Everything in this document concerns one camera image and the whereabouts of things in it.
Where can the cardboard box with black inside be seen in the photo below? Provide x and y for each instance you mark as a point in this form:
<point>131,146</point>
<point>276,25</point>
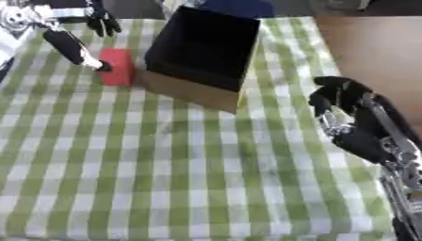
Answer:
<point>200,50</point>

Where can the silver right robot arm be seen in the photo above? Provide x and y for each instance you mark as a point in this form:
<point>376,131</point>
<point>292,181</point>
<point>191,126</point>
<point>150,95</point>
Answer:
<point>406,188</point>

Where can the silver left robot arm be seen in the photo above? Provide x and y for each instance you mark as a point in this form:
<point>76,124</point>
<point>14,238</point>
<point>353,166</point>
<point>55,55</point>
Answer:
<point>17,19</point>

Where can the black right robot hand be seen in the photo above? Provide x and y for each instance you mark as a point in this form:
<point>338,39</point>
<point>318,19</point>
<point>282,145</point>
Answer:
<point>362,141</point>

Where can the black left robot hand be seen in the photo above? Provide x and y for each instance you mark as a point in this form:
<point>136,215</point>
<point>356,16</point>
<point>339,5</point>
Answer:
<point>68,47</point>

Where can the red rectangular block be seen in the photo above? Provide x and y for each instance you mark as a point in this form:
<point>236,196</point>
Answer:
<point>117,67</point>

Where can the dark blue object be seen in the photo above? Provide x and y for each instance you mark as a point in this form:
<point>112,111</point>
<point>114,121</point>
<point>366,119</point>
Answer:
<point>236,7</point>

